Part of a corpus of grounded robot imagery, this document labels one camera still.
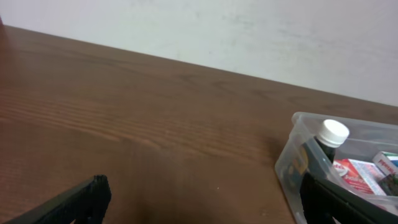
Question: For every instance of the white blue Panadol box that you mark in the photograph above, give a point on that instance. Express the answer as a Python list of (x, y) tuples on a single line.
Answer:
[(386, 162)]

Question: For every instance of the green Zam-Buk tin box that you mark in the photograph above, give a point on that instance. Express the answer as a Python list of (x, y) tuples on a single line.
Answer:
[(391, 184)]

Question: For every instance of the red Panadol ActiFast box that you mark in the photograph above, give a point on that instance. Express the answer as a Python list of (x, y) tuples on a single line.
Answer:
[(360, 175)]

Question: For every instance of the clear plastic container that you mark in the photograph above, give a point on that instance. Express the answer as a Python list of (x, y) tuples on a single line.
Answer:
[(365, 140)]

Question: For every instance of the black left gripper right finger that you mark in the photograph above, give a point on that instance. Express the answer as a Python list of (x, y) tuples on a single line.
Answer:
[(327, 203)]

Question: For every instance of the dark bottle with white cap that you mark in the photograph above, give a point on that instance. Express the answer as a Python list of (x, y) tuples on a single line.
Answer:
[(331, 135)]

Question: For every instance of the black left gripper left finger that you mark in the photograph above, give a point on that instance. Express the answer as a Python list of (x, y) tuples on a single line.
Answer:
[(85, 203)]

